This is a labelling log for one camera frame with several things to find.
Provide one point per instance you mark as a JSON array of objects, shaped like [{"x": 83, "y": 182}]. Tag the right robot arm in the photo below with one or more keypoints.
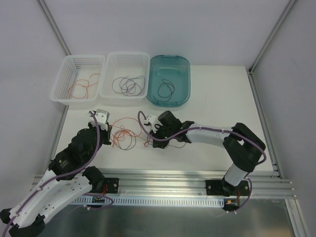
[{"x": 243, "y": 146}]

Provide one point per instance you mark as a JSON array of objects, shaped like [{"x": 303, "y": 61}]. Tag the aluminium mounting rail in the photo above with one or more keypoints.
[{"x": 265, "y": 184}]

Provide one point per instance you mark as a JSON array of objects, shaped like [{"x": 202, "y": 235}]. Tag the white slotted cable duct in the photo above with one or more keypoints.
[{"x": 152, "y": 201}]

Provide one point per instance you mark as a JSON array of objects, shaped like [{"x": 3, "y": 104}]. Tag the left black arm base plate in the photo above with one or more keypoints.
[{"x": 110, "y": 186}]

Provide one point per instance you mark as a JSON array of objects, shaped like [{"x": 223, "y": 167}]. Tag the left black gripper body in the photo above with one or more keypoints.
[{"x": 106, "y": 136}]

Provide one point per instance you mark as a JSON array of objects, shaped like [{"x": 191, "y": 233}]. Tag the right white perforated basket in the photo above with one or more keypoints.
[{"x": 124, "y": 80}]

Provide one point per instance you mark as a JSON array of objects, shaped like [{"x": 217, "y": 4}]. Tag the white perforated basket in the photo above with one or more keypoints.
[
  {"x": 124, "y": 80},
  {"x": 78, "y": 80}
]

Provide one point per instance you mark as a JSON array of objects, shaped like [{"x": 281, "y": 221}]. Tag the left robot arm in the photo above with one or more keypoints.
[{"x": 67, "y": 178}]

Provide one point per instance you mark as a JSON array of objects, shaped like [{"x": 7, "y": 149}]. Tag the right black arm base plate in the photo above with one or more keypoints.
[{"x": 214, "y": 187}]

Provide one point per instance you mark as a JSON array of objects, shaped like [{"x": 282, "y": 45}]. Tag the left white perforated basket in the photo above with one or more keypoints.
[{"x": 78, "y": 80}]

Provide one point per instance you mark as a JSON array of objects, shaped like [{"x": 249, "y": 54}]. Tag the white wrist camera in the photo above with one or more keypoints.
[
  {"x": 153, "y": 122},
  {"x": 101, "y": 116}
]

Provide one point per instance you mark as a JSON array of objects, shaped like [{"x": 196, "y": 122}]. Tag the teal transparent plastic bin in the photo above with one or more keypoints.
[{"x": 169, "y": 81}]

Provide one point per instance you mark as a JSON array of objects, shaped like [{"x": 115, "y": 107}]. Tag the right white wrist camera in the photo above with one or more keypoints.
[{"x": 153, "y": 122}]

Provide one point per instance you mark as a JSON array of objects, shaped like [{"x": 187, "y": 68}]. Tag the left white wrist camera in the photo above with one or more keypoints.
[{"x": 101, "y": 116}]

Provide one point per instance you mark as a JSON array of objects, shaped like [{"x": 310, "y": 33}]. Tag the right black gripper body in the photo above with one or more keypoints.
[{"x": 157, "y": 136}]

